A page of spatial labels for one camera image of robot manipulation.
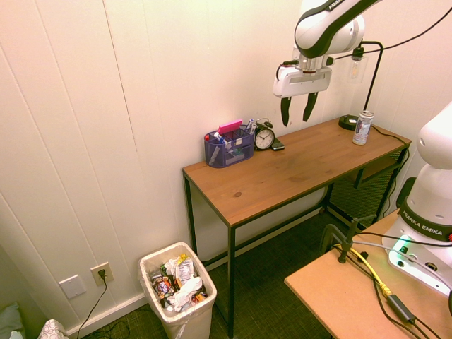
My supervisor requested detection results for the light wooden robot mounting board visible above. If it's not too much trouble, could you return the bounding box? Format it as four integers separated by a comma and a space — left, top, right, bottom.
284, 208, 452, 339

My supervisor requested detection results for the crumpled white tissue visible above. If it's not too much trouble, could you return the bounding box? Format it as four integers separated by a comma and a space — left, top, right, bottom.
165, 277, 204, 314

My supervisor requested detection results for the black lamp cord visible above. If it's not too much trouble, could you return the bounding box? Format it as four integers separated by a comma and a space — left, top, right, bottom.
369, 125, 410, 218

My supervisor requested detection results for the beige wall power outlet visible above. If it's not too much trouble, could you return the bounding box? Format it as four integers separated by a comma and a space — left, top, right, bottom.
90, 261, 115, 287

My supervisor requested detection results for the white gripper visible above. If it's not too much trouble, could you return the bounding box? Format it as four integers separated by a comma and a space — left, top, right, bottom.
272, 57, 333, 127

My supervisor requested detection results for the purple mesh desk organizer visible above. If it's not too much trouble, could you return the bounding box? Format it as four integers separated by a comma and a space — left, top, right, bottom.
203, 124, 256, 169

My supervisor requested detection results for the white blank wall plate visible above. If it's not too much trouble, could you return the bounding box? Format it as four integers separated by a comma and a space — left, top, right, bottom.
58, 274, 88, 300

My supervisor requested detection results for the colourful snack wrapper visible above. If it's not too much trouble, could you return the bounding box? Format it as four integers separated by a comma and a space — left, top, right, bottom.
151, 273, 177, 297

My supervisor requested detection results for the black metal clamp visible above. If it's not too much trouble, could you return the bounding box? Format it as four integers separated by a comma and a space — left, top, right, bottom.
319, 214, 378, 265

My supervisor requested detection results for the white plastic trash bin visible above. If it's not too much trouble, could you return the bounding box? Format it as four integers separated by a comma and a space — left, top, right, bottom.
138, 242, 218, 339

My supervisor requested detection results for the white printed packet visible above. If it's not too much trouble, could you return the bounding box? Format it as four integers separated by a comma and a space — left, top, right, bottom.
175, 263, 195, 283

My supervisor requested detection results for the black power cord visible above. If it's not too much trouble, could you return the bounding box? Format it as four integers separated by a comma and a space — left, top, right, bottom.
76, 270, 109, 339

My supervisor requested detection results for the black cable adapter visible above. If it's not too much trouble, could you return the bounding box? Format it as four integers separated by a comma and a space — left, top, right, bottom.
386, 294, 417, 324

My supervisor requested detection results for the white patterned cloth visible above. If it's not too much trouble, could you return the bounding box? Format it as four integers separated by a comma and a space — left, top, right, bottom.
37, 318, 70, 339

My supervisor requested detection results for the pink sticky note pad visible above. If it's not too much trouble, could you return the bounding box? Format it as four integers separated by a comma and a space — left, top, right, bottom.
218, 119, 244, 134

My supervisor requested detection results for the yellow network cable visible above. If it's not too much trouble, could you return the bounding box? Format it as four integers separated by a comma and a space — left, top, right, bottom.
333, 242, 393, 297

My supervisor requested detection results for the wooden desk with black frame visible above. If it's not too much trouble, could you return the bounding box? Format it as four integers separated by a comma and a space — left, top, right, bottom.
182, 117, 412, 339

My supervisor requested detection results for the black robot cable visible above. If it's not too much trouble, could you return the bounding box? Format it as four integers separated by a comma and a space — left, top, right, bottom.
333, 5, 452, 61

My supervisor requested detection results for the silver drink can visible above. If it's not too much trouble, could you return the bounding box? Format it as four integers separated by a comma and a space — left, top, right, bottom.
352, 109, 375, 146

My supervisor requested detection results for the black twin-bell alarm clock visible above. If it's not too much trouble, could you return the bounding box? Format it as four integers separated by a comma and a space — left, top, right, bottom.
254, 117, 276, 151

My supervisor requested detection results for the grey cable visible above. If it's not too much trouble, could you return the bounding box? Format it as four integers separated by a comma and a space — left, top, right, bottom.
352, 239, 452, 280

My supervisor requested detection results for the teal pillow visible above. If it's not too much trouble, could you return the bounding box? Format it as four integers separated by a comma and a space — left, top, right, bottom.
0, 302, 25, 339

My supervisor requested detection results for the black desk lamp with bulb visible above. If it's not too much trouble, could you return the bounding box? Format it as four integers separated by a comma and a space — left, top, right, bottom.
338, 40, 385, 131

